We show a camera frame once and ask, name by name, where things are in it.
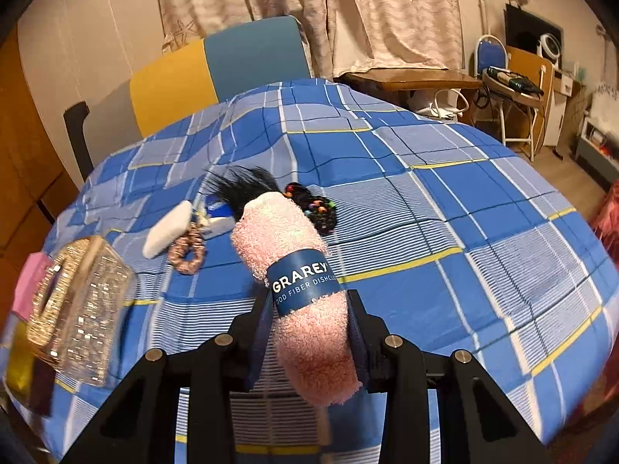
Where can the blue tissue pack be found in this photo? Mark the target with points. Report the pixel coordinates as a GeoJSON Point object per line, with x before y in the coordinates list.
{"type": "Point", "coordinates": [220, 209]}

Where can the green power tool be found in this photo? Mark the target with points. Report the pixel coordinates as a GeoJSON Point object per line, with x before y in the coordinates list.
{"type": "Point", "coordinates": [512, 81]}

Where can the pink scrunchie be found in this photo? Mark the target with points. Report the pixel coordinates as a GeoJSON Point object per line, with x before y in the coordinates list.
{"type": "Point", "coordinates": [176, 251]}

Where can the pink cardboard box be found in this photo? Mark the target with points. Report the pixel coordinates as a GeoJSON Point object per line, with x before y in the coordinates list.
{"type": "Point", "coordinates": [29, 280]}

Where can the pink towel blue label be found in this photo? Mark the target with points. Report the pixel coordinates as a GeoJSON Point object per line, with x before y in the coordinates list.
{"type": "Point", "coordinates": [271, 237]}

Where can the white oval sponge pad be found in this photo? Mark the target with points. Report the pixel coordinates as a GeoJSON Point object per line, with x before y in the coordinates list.
{"type": "Point", "coordinates": [167, 232]}

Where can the pink fluffy cloth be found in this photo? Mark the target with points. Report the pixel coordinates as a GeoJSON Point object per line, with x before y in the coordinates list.
{"type": "Point", "coordinates": [609, 227]}

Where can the wooden panel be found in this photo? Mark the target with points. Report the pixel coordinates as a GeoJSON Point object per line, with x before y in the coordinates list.
{"type": "Point", "coordinates": [527, 65]}

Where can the grey yellow blue chair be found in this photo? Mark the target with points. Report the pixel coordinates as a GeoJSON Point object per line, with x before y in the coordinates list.
{"type": "Point", "coordinates": [251, 58]}

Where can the black beaded scrunchie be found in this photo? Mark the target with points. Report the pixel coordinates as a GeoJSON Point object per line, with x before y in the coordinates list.
{"type": "Point", "coordinates": [319, 212]}

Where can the white low shelf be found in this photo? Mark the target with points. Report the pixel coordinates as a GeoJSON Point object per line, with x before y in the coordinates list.
{"type": "Point", "coordinates": [597, 145]}

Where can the printed beige curtain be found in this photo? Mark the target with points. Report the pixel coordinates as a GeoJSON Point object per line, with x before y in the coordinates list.
{"type": "Point", "coordinates": [387, 9]}

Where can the wooden side table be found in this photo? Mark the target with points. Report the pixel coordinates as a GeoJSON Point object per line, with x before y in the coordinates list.
{"type": "Point", "coordinates": [411, 80]}

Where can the gold square tin box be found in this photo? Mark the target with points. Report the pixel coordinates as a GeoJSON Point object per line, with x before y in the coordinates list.
{"type": "Point", "coordinates": [19, 367]}

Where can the blue folding chair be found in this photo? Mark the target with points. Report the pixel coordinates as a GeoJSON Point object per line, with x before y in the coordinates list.
{"type": "Point", "coordinates": [491, 53]}

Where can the small white fan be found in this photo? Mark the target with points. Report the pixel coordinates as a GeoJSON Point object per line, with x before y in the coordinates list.
{"type": "Point", "coordinates": [550, 48]}

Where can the wooden wardrobe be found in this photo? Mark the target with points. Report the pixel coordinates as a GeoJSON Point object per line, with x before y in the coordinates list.
{"type": "Point", "coordinates": [24, 130]}

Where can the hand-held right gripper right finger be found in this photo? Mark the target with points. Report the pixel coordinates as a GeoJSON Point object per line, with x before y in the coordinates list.
{"type": "Point", "coordinates": [357, 333]}

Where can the blue plaid tablecloth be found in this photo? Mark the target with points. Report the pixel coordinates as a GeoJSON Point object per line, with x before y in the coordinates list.
{"type": "Point", "coordinates": [435, 203]}

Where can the black feathery hair piece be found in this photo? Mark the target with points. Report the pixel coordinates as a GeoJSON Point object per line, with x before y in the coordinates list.
{"type": "Point", "coordinates": [242, 183]}

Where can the black rolled mat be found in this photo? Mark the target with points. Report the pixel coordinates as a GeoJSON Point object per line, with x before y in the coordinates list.
{"type": "Point", "coordinates": [77, 140]}

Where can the black screen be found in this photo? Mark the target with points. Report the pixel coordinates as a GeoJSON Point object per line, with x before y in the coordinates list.
{"type": "Point", "coordinates": [527, 24]}

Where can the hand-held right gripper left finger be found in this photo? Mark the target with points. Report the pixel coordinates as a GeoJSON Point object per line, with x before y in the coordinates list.
{"type": "Point", "coordinates": [261, 343]}

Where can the ornate silver tissue box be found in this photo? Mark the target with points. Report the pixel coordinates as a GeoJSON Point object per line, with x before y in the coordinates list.
{"type": "Point", "coordinates": [87, 309]}

